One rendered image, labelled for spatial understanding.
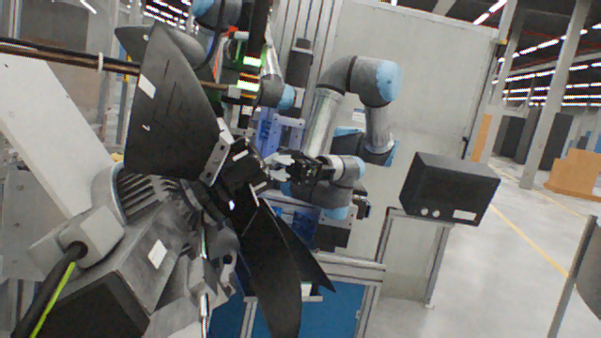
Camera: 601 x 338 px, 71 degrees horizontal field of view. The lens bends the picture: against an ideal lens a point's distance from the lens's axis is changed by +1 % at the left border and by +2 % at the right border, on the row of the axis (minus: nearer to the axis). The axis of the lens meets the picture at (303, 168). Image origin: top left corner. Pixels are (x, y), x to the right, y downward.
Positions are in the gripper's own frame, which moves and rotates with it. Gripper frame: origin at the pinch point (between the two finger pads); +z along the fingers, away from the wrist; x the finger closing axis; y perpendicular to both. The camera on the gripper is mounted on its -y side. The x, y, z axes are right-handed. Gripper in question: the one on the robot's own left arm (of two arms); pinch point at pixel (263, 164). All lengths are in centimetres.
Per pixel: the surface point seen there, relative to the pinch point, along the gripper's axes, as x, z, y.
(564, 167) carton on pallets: 90, -1204, -218
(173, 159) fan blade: -9.7, 36.2, 22.2
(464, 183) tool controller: -3, -63, 23
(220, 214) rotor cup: 3.9, 21.2, 16.2
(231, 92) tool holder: -17.6, 16.0, 3.4
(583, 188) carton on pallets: 128, -1242, -166
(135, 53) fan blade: -20.5, 32.7, -6.0
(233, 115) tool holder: -13.0, 14.7, 3.9
